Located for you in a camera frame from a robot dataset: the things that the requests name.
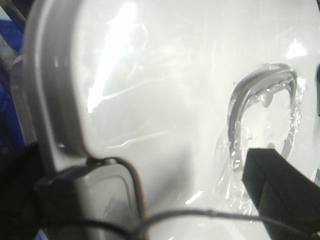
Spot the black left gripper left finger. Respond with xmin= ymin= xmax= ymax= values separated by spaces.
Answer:
xmin=0 ymin=142 xmax=83 ymax=240

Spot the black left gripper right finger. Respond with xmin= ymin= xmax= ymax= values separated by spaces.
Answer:
xmin=242 ymin=148 xmax=320 ymax=240

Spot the thin black cable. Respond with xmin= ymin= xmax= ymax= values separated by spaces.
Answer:
xmin=37 ymin=156 xmax=320 ymax=240

